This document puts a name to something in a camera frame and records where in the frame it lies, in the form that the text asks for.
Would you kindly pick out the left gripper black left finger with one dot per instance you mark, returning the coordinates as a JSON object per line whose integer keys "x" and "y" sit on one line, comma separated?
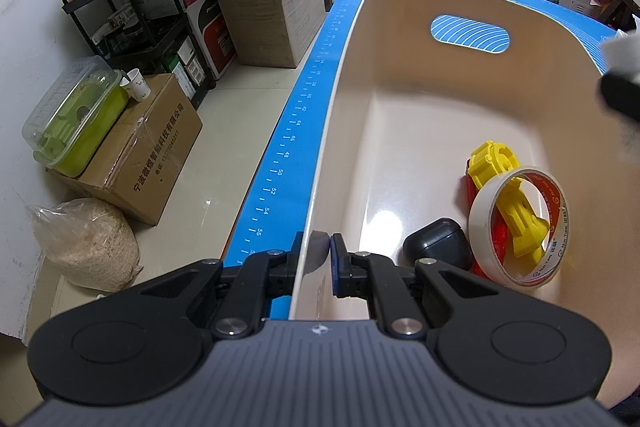
{"x": 141, "y": 342}

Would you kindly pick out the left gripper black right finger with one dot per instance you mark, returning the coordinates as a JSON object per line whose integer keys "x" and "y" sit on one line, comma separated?
{"x": 499, "y": 343}

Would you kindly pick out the beige plastic storage bin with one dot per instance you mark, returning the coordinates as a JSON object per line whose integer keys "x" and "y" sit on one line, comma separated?
{"x": 420, "y": 85}

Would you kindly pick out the clear bag of grain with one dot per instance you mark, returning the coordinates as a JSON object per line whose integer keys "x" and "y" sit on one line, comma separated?
{"x": 89, "y": 241}

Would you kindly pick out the red plastic toy piece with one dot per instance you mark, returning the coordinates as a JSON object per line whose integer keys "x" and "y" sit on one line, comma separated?
{"x": 499, "y": 231}

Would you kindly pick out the yellow plastic toy piece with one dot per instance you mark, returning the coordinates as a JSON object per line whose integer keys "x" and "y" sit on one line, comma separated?
{"x": 526, "y": 230}

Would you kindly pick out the white tape roll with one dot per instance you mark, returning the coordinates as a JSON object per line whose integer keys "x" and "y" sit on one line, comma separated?
{"x": 479, "y": 228}

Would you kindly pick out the black earbuds case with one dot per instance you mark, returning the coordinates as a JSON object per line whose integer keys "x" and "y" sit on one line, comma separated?
{"x": 443, "y": 240}

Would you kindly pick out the brown cardboard box on floor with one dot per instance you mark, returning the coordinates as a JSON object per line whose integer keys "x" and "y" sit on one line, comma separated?
{"x": 138, "y": 163}

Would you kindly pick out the blue silicone baking mat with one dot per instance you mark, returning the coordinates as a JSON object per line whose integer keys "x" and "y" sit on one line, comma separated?
{"x": 277, "y": 204}

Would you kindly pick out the green plastic lidded container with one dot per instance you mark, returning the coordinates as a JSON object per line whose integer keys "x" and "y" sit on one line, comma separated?
{"x": 74, "y": 116}

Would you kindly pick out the white paper cup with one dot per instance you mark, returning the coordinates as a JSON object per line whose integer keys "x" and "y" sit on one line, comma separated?
{"x": 135, "y": 85}

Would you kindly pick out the red white appliance box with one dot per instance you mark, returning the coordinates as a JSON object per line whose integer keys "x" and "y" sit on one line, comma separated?
{"x": 212, "y": 33}

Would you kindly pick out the black metal shelf rack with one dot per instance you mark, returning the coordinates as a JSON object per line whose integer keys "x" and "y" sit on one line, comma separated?
{"x": 154, "y": 36}

